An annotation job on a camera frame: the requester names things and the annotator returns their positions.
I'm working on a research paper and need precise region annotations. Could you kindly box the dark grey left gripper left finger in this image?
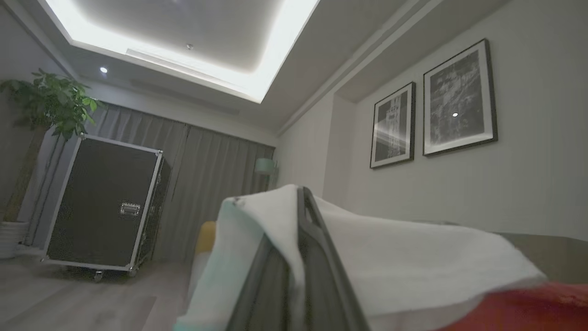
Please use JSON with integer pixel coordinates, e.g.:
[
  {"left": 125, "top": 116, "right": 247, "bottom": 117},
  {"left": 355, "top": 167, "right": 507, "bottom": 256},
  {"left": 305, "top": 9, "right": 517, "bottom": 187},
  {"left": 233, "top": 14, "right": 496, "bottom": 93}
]
[{"left": 225, "top": 234, "right": 295, "bottom": 331}]

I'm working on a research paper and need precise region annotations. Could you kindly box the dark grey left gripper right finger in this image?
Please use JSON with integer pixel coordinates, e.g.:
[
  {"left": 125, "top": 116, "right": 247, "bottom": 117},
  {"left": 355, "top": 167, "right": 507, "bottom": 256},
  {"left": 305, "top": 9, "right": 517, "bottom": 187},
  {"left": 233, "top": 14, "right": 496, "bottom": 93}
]
[{"left": 296, "top": 186, "right": 371, "bottom": 331}]

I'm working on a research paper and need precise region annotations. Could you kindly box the plain red garment white trim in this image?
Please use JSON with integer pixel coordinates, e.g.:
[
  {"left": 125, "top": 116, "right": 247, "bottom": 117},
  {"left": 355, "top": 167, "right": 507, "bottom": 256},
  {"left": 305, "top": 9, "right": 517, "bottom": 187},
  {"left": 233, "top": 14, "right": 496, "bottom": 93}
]
[{"left": 174, "top": 183, "right": 588, "bottom": 331}]

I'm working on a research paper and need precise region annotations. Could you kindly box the yellow sofa back cushion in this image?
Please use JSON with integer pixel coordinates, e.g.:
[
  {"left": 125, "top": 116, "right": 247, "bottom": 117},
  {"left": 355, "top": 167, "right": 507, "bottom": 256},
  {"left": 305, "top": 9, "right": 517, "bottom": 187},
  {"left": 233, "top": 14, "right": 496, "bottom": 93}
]
[{"left": 195, "top": 220, "right": 217, "bottom": 254}]

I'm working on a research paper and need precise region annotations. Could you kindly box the grey curtain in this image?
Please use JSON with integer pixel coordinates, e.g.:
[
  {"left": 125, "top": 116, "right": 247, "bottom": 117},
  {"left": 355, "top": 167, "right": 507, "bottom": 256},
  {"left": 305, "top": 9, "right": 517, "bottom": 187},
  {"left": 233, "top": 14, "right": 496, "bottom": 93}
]
[{"left": 27, "top": 102, "right": 277, "bottom": 266}]

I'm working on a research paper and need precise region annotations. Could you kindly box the floor lamp teal shade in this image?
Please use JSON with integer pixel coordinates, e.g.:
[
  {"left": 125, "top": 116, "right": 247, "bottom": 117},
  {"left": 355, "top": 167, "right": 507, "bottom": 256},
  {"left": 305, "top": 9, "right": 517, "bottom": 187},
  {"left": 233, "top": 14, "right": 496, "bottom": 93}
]
[{"left": 254, "top": 157, "right": 280, "bottom": 193}]

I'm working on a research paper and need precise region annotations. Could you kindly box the framed picture with tower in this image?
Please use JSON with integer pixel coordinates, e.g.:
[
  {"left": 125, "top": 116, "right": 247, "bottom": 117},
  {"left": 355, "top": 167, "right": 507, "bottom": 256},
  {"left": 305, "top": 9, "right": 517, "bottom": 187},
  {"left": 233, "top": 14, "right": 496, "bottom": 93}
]
[{"left": 369, "top": 81, "right": 417, "bottom": 170}]

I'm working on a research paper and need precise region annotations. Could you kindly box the black flight case on wheels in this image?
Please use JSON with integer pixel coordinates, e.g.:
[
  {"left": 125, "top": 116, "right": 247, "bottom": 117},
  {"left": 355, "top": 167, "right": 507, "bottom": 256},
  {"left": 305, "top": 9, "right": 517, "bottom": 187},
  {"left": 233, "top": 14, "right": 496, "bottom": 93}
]
[{"left": 40, "top": 133, "right": 172, "bottom": 282}]

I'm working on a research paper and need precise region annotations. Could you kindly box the framed picture with city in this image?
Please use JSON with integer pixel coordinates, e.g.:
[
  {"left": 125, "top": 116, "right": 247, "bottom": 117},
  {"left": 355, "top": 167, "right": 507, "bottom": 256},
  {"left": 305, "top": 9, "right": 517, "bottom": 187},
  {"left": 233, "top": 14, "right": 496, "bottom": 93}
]
[{"left": 422, "top": 38, "right": 499, "bottom": 157}]

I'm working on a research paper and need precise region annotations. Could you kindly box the wooden panel behind sofa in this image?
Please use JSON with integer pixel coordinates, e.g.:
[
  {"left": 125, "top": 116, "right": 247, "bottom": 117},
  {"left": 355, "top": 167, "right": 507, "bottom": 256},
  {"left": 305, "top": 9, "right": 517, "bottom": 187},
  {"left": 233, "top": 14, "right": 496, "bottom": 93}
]
[{"left": 494, "top": 231, "right": 588, "bottom": 285}]

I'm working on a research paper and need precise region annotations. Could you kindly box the long ceiling air vent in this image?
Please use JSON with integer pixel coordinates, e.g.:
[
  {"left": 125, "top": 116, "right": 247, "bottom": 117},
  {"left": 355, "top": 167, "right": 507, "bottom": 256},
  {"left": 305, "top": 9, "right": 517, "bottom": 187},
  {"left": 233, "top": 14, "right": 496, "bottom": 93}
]
[{"left": 125, "top": 47, "right": 240, "bottom": 91}]

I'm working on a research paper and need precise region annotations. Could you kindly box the green indoor tree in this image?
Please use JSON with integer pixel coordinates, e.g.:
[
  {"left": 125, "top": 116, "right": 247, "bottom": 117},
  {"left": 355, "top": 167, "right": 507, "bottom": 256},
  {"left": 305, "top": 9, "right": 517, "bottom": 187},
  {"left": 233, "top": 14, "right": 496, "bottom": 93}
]
[{"left": 0, "top": 68, "right": 107, "bottom": 224}]

